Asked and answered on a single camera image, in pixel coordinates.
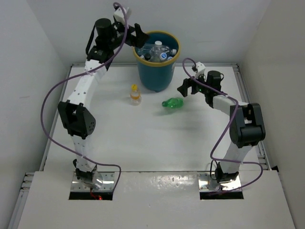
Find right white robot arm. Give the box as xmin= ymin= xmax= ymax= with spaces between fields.
xmin=177 ymin=71 xmax=266 ymax=183

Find small bottle yellow cap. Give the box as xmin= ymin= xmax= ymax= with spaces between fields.
xmin=130 ymin=84 xmax=142 ymax=105

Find metal base plate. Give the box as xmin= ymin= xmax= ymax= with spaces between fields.
xmin=198 ymin=171 xmax=241 ymax=193
xmin=70 ymin=172 xmax=114 ymax=193

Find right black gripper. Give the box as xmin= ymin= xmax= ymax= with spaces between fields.
xmin=178 ymin=71 xmax=210 ymax=97

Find bottle with blue label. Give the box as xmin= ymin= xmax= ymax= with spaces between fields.
xmin=159 ymin=52 xmax=167 ymax=62

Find blue bin yellow rim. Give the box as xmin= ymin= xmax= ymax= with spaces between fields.
xmin=133 ymin=31 xmax=181 ymax=92

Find green plastic bottle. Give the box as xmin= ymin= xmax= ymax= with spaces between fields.
xmin=162 ymin=97 xmax=183 ymax=109

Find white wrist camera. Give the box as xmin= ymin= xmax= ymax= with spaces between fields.
xmin=192 ymin=62 xmax=206 ymax=79
xmin=113 ymin=7 xmax=132 ymax=24

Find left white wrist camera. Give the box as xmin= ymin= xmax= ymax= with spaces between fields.
xmin=113 ymin=7 xmax=132 ymax=24

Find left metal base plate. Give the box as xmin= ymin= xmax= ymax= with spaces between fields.
xmin=70 ymin=172 xmax=114 ymax=193

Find small bottle black cap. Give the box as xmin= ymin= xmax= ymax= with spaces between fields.
xmin=144 ymin=53 xmax=152 ymax=61

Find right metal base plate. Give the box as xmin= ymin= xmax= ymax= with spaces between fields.
xmin=198 ymin=171 xmax=241 ymax=193

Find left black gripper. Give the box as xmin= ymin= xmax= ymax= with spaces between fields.
xmin=106 ymin=20 xmax=148 ymax=50

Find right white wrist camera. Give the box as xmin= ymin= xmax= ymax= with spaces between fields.
xmin=192 ymin=62 xmax=206 ymax=79

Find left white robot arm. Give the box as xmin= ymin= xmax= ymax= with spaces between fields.
xmin=58 ymin=18 xmax=149 ymax=186

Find square clear bottle white cap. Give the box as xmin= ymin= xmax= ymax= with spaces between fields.
xmin=151 ymin=41 xmax=163 ymax=62

